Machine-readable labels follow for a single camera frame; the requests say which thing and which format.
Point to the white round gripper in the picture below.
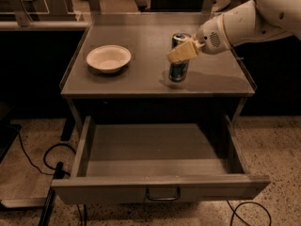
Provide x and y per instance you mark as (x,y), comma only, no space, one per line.
(211,38)

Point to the redbull can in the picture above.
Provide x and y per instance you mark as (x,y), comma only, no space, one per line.
(178,71)

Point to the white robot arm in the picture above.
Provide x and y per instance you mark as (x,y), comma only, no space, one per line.
(253,21)

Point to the open grey top drawer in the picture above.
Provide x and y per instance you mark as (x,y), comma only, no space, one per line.
(116,163)

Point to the white paper bowl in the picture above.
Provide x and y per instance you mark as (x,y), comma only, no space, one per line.
(108,58)

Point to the dark object left edge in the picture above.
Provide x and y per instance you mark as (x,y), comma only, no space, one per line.
(8,131)

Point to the black power strip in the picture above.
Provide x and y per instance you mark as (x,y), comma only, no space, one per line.
(48,205)

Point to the black drawer handle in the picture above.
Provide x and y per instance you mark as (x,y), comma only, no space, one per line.
(163,194)

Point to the white horizontal rail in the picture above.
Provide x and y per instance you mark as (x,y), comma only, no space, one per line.
(44,26)

